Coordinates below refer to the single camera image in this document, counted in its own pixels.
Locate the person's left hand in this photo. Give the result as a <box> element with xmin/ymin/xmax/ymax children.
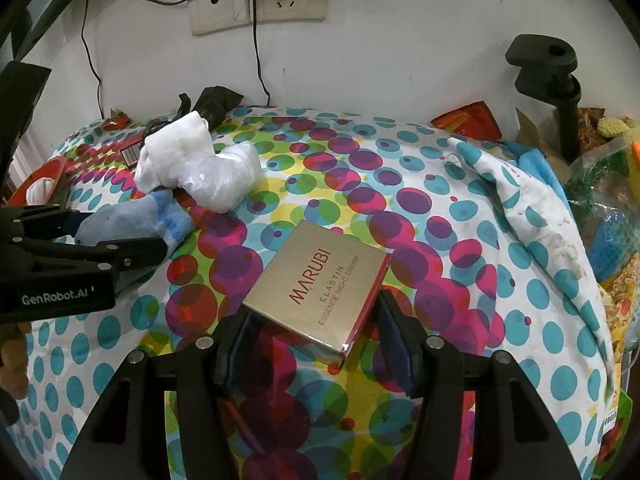
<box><xmin>0</xmin><ymin>322</ymin><xmax>31</xmax><ymax>413</ymax></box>

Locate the clear plastic bag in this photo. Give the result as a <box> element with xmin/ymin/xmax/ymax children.
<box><xmin>181</xmin><ymin>141</ymin><xmax>262</xmax><ymax>211</ymax></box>

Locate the thin black hanging cable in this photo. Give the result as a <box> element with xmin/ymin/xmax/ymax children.
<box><xmin>82</xmin><ymin>0</ymin><xmax>106</xmax><ymax>118</ymax></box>

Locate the small red barcode box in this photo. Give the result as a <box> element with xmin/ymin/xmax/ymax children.
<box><xmin>120</xmin><ymin>135</ymin><xmax>146</xmax><ymax>168</ymax></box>

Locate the white single outlet plate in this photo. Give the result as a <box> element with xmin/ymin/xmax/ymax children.
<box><xmin>187</xmin><ymin>0</ymin><xmax>253</xmax><ymax>37</ymax></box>

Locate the blue cloth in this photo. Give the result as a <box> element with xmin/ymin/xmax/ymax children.
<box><xmin>502</xmin><ymin>140</ymin><xmax>566</xmax><ymax>196</ymax></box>

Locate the brown cardboard box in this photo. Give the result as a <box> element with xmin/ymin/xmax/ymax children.
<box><xmin>515</xmin><ymin>107</ymin><xmax>563</xmax><ymax>158</ymax></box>

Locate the white multi outlet plate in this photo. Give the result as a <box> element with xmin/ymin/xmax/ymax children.
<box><xmin>249</xmin><ymin>0</ymin><xmax>331</xmax><ymax>23</ymax></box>

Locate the black clamp stand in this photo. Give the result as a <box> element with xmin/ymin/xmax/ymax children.
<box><xmin>505</xmin><ymin>34</ymin><xmax>583</xmax><ymax>163</ymax></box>

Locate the polka dot tablecloth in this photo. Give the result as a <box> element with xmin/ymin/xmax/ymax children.
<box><xmin>15</xmin><ymin>105</ymin><xmax>626</xmax><ymax>480</ymax></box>

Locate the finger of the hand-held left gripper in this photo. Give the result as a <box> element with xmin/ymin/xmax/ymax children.
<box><xmin>0</xmin><ymin>204</ymin><xmax>95</xmax><ymax>246</ymax></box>
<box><xmin>25</xmin><ymin>234</ymin><xmax>171</xmax><ymax>286</ymax></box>

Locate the black hanging garment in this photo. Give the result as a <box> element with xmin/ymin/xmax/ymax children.
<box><xmin>0</xmin><ymin>60</ymin><xmax>53</xmax><ymax>201</ymax></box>

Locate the gold and red box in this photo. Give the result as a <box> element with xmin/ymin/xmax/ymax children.
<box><xmin>242</xmin><ymin>220</ymin><xmax>393</xmax><ymax>368</ymax></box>

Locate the black pouch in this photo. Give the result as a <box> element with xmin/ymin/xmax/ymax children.
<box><xmin>192</xmin><ymin>86</ymin><xmax>246</xmax><ymax>128</ymax></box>

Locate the light blue sock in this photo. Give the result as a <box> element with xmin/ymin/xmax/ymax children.
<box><xmin>75</xmin><ymin>189</ymin><xmax>193</xmax><ymax>261</ymax></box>

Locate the red snack packet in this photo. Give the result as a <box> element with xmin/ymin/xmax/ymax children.
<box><xmin>431</xmin><ymin>101</ymin><xmax>502</xmax><ymax>138</ymax></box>

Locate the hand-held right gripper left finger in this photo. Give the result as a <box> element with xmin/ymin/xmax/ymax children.
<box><xmin>60</xmin><ymin>307</ymin><xmax>258</xmax><ymax>480</ymax></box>

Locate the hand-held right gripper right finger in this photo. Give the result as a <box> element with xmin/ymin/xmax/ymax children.
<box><xmin>376</xmin><ymin>287</ymin><xmax>583</xmax><ymax>480</ymax></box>

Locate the round red tray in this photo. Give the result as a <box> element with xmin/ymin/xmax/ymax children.
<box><xmin>15</xmin><ymin>156</ymin><xmax>76</xmax><ymax>206</ymax></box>

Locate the clear bag of colourful toys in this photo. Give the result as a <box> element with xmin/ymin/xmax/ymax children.
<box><xmin>565</xmin><ymin>115</ymin><xmax>640</xmax><ymax>341</ymax></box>

